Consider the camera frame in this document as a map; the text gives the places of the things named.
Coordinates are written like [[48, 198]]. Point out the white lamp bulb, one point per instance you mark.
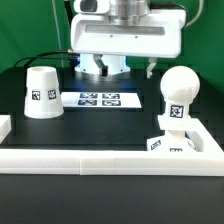
[[179, 86]]

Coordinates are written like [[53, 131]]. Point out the white lamp shade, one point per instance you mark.
[[43, 99]]

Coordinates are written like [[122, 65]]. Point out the white fence wall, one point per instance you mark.
[[207, 160]]

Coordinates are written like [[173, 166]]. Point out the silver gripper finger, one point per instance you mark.
[[151, 66], [103, 69]]

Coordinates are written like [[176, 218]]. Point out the white lamp base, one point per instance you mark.
[[174, 138]]

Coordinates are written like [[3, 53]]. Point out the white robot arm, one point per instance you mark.
[[117, 64]]

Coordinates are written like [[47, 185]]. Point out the white marker sheet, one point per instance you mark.
[[100, 100]]

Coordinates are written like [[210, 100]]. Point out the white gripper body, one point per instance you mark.
[[126, 28]]

